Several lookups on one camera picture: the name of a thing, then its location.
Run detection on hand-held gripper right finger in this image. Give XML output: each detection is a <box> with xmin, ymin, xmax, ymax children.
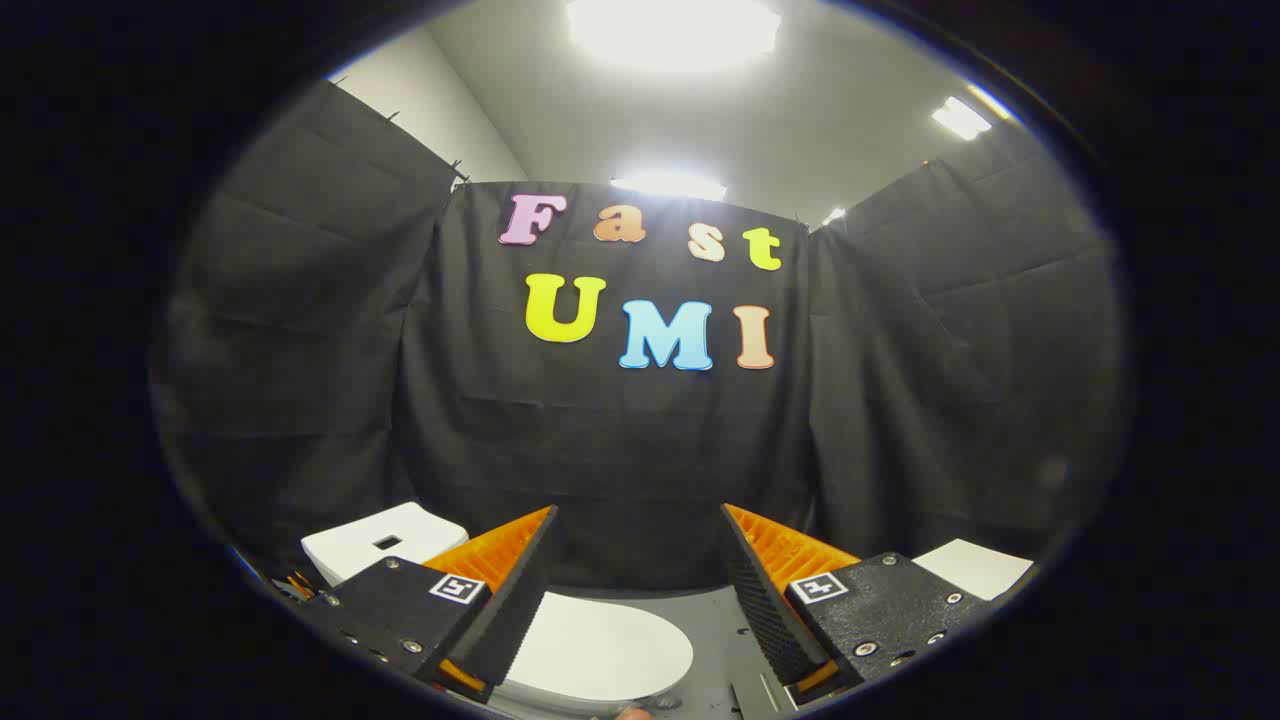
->
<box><xmin>720</xmin><ymin>503</ymin><xmax>991</xmax><ymax>701</ymax></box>

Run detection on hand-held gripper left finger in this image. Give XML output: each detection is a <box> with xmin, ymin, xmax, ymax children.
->
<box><xmin>300</xmin><ymin>505</ymin><xmax>559</xmax><ymax>704</ymax></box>

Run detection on white toilet lid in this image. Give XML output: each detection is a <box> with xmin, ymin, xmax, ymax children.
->
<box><xmin>495</xmin><ymin>592</ymin><xmax>694</xmax><ymax>706</ymax></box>

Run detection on white toilet tank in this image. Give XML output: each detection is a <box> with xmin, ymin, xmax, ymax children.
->
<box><xmin>302</xmin><ymin>502</ymin><xmax>469</xmax><ymax>587</ymax></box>

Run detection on black backdrop cloth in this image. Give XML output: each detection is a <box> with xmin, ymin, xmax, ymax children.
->
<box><xmin>150</xmin><ymin>80</ymin><xmax>1126</xmax><ymax>591</ymax></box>

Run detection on white flat board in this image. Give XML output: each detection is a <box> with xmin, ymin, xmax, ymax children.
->
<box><xmin>912</xmin><ymin>539</ymin><xmax>1035</xmax><ymax>602</ymax></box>

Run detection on long ceiling light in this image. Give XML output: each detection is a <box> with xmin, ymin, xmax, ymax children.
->
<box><xmin>611</xmin><ymin>172</ymin><xmax>728</xmax><ymax>202</ymax></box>

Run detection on rectangular ceiling light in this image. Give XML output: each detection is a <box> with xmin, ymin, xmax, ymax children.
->
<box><xmin>932</xmin><ymin>96</ymin><xmax>994</xmax><ymax>141</ymax></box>

